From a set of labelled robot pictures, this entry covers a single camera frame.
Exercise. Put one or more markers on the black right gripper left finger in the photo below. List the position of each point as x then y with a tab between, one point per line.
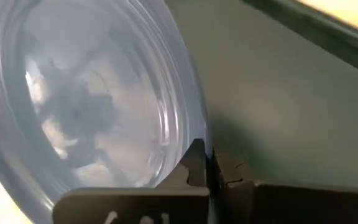
135	205

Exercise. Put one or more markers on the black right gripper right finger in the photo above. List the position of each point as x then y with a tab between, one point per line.
291	205

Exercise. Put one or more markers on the translucent grey plastic cup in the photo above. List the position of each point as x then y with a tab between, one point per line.
89	93

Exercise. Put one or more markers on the dark green plastic tray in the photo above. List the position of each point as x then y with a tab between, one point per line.
275	93

